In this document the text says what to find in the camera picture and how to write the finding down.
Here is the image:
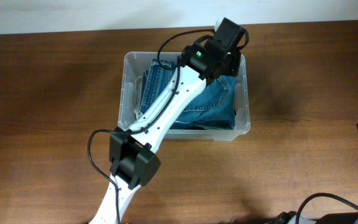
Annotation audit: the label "dark blue jeans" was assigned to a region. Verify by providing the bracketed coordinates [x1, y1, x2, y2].
[134, 58, 236, 129]

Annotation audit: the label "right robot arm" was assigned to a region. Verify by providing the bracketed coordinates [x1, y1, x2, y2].
[270, 123, 358, 224]

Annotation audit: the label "clear plastic storage bin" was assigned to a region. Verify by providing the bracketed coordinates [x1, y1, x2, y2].
[117, 52, 251, 141]

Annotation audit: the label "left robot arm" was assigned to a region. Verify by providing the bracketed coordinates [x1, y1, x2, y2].
[91, 18, 249, 223]

